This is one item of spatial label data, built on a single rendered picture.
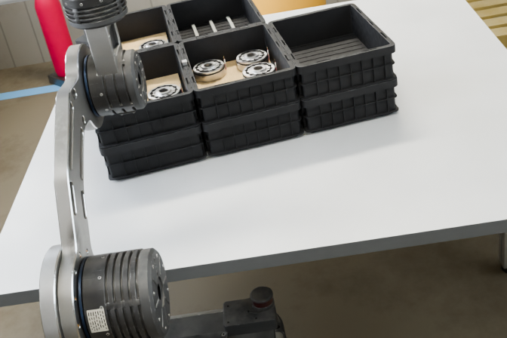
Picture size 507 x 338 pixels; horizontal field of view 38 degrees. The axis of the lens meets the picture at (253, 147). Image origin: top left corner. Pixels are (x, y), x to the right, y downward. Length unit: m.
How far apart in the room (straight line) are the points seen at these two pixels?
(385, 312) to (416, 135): 0.71
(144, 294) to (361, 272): 1.49
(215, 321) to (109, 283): 0.96
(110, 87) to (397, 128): 0.92
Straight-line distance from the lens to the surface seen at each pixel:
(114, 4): 1.64
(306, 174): 2.06
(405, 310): 2.64
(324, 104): 2.22
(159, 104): 2.10
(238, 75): 2.38
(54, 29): 4.65
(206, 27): 2.82
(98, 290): 1.43
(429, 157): 2.09
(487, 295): 2.69
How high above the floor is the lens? 1.83
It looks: 30 degrees down
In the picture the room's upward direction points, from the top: 10 degrees counter-clockwise
